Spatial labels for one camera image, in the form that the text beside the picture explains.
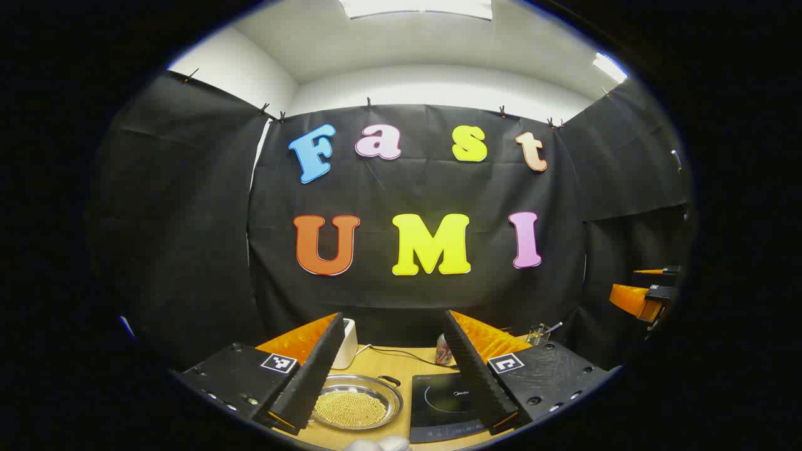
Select black power cable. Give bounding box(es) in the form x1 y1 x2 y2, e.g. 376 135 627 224
356 343 439 366

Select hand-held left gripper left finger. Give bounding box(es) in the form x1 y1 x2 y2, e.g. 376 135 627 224
179 312 345 436

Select large ceiling light panel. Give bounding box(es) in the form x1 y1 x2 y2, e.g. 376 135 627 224
338 0 494 21

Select black induction cooktop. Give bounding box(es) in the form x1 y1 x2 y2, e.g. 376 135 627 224
410 373 502 443

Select small ceiling light panel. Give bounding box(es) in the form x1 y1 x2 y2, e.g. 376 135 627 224
593 53 628 83

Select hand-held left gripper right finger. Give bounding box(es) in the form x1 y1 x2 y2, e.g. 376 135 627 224
443 310 612 436

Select row of small cloth clips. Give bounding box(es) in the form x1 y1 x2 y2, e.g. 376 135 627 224
182 68 612 129

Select white toaster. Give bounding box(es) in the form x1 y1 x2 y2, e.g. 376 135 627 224
332 318 358 370

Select steel pot with soybeans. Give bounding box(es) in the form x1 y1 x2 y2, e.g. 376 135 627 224
311 374 404 431

